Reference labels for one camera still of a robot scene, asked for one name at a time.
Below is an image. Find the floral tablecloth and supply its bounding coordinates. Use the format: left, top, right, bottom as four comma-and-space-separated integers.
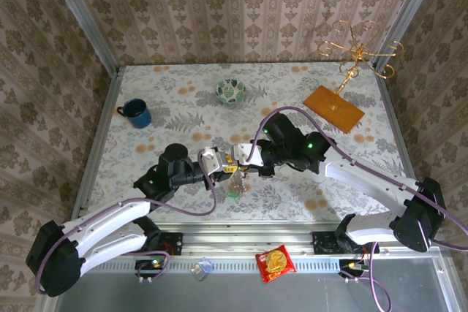
86, 63, 420, 224

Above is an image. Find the dark blue enamel mug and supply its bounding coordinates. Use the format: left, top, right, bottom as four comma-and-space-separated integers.
116, 98, 153, 130

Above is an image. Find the leaf pattern ceramic bowl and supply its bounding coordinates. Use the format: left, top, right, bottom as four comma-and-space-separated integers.
214, 78, 248, 106

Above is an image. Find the red snack packet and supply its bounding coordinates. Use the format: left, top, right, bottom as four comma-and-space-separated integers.
254, 243, 298, 285

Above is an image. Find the small blue silver packet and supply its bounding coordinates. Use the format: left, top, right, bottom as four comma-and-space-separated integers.
189, 256, 214, 282

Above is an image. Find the black controller board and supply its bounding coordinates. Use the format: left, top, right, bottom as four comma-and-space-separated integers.
134, 257, 170, 280
339, 257, 369, 280

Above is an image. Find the grey metal sheet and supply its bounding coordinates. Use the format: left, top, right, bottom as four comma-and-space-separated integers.
36, 257, 456, 312

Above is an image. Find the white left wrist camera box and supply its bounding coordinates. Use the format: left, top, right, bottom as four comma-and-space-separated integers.
197, 146, 230, 175

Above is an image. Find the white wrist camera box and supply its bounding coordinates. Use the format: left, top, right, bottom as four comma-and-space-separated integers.
197, 146, 230, 175
231, 142, 265, 168

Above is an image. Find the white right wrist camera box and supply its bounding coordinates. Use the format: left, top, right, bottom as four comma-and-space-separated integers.
231, 142, 265, 168

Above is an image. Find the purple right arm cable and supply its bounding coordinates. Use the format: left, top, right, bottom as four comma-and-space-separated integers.
246, 106, 468, 310

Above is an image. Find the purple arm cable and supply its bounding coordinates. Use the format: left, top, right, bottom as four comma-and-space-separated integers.
246, 106, 468, 310
36, 151, 221, 295

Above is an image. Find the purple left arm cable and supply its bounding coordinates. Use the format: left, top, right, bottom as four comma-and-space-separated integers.
36, 151, 221, 295

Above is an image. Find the gold wire stand wooden base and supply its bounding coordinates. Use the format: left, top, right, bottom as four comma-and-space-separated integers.
302, 19, 405, 134

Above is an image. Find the aluminium mounting rail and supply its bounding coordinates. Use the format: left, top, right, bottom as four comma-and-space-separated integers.
56, 221, 445, 259

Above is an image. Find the aluminium table edge rail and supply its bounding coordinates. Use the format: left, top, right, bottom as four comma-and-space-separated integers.
69, 66, 124, 226
376, 66, 431, 227

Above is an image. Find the grey slotted cable duct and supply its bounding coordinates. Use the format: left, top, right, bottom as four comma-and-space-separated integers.
82, 256, 371, 274

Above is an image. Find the aluminium frame post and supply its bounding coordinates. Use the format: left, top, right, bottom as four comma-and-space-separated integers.
39, 0, 122, 77
376, 0, 447, 72

